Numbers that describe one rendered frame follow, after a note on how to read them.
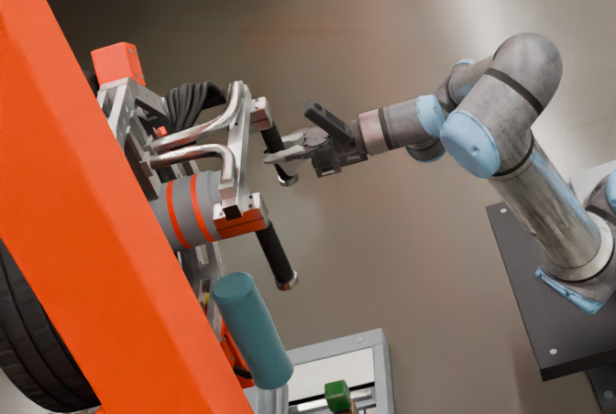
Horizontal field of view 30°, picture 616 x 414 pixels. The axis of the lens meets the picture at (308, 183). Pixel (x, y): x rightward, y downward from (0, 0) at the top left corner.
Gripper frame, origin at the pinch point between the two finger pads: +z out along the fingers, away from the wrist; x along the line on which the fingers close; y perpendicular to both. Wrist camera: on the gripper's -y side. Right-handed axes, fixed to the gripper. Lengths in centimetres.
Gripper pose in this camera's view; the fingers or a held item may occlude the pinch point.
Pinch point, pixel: (268, 152)
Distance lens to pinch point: 241.6
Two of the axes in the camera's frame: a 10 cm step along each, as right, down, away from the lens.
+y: 3.1, 7.8, 5.5
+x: 0.0, -5.8, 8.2
